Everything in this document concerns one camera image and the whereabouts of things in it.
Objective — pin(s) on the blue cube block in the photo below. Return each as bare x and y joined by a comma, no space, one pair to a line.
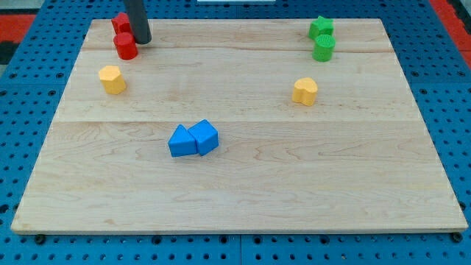
205,135

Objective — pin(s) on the blue triangle block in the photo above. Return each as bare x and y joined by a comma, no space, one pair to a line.
182,143

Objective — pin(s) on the yellow heart block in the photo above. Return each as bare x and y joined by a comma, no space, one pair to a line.
305,91

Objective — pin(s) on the green cylinder block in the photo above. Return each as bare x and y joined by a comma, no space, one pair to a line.
323,48

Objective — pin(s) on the light wooden board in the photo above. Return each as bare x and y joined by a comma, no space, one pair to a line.
359,160

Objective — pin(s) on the green star block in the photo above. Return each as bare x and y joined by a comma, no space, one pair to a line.
320,26

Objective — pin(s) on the yellow hexagon block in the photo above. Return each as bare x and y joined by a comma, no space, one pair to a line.
112,80

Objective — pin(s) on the red cylinder block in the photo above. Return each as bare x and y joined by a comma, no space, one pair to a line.
125,45

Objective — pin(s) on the red star block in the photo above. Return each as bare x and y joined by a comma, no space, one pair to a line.
121,23

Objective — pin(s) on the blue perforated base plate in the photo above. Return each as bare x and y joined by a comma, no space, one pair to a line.
35,78

